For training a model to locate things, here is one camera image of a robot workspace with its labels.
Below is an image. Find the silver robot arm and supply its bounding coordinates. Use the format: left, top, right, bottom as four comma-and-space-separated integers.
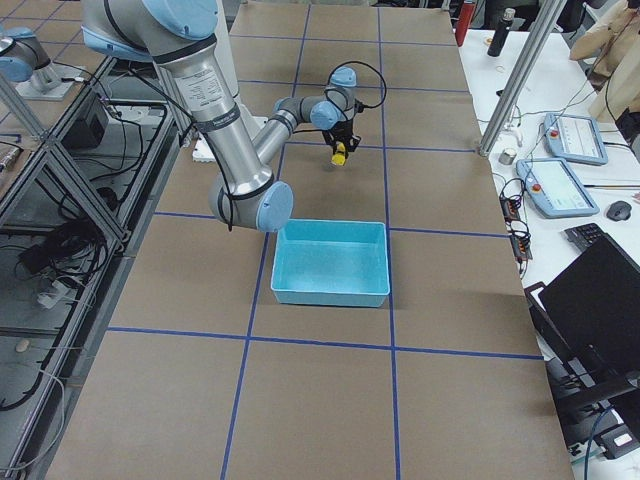
82, 1, 360, 232
1, 27, 70, 101

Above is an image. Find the person at desk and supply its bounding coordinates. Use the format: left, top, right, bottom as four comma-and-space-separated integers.
570, 1, 639, 136

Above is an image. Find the light blue plastic bin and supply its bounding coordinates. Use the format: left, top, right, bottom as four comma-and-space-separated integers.
271, 219, 390, 308

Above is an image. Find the black laptop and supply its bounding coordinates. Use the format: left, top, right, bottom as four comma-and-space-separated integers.
536, 234, 639, 428

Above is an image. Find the black bottle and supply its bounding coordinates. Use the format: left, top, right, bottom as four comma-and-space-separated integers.
487, 8, 515, 57

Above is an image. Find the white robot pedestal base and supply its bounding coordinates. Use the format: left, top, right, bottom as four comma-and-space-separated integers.
193, 1, 265, 169

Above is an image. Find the aluminium frame post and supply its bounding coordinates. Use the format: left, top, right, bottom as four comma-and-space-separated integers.
477, 0, 566, 157

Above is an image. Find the small silver metal cylinder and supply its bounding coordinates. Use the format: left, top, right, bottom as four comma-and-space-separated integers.
498, 148, 518, 165

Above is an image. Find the far blue teach pendant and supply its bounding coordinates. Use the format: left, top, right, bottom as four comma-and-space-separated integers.
543, 112, 608, 166

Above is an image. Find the blue teach pendant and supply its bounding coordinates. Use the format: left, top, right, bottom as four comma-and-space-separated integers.
543, 112, 608, 166
515, 158, 600, 219

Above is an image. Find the black keyboard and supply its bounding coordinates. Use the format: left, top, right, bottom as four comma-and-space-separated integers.
564, 223, 605, 252

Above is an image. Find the black computer mouse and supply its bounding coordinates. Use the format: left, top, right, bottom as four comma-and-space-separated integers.
606, 201, 632, 222

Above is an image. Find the yellow beetle toy car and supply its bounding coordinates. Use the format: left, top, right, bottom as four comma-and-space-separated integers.
331, 142, 348, 166

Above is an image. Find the near blue teach pendant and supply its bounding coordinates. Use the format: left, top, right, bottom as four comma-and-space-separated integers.
515, 158, 600, 219

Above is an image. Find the red cylinder bottle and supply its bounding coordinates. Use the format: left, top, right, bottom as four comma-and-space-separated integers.
455, 0, 476, 47

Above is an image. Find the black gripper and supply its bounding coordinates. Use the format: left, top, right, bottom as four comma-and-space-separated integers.
329, 120, 353, 143

